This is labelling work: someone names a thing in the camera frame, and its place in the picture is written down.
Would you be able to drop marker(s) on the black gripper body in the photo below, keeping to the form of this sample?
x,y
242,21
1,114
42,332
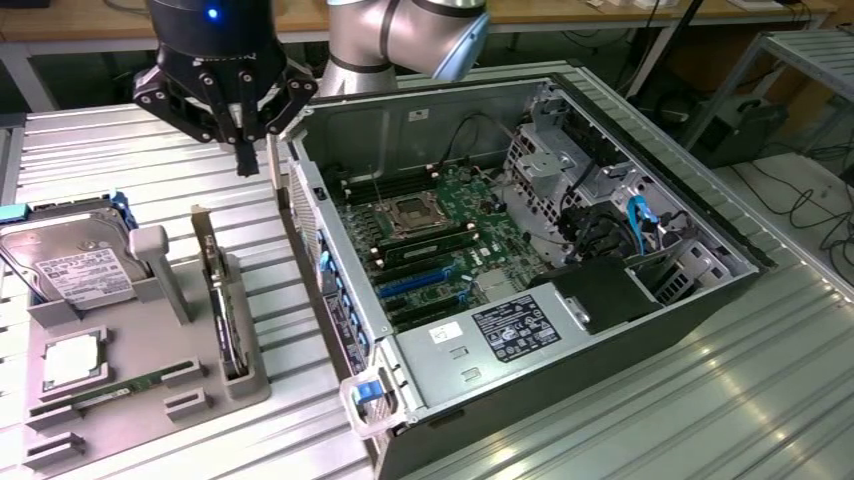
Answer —
x,y
214,40

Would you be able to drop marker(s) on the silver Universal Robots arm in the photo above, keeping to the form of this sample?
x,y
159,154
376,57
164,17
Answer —
x,y
374,35

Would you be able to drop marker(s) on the GPU graphics card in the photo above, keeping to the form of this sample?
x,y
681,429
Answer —
x,y
223,300

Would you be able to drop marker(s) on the empty black RAM slot bank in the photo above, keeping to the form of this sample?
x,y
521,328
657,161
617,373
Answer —
x,y
390,185

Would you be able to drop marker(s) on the CPU socket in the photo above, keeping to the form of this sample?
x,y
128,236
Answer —
x,y
414,212

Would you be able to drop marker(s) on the green motherboard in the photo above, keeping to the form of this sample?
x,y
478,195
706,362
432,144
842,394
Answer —
x,y
467,215

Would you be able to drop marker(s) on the installed RAM stick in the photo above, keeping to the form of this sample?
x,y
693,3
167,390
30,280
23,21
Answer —
x,y
427,246

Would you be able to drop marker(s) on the silver metal drive cage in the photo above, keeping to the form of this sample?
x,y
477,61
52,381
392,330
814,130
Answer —
x,y
550,150

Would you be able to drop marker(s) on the blue expansion slot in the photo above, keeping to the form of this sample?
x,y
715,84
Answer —
x,y
414,285

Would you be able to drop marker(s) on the silver chipset heatsink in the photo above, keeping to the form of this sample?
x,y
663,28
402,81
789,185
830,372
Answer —
x,y
499,284

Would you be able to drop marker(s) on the silver CPU chip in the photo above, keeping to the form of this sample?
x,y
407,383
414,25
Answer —
x,y
75,364

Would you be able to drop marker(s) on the gray printed parts rack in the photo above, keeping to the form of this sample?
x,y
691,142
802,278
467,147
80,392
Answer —
x,y
140,390

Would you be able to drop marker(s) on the green RAM stick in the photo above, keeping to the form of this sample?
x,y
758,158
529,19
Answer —
x,y
114,391

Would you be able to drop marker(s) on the silver power supply unit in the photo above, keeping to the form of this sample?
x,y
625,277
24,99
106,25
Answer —
x,y
494,350

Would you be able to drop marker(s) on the blue case release latch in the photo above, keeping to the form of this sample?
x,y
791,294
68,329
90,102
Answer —
x,y
367,392

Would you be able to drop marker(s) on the black plastic fan shroud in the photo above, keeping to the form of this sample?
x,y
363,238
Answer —
x,y
603,295

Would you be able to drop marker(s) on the black box on floor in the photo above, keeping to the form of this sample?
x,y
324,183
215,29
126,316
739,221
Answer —
x,y
743,132

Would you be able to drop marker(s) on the open black PC case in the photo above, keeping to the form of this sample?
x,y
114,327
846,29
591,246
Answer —
x,y
667,320

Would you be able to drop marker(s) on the wooden desk with white frame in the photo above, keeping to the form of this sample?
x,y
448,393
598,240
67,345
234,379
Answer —
x,y
67,30

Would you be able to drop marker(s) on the hard disk with blue bracket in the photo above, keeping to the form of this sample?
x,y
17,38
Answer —
x,y
67,260

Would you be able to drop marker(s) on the gray metal frame table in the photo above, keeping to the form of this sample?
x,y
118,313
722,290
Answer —
x,y
794,55

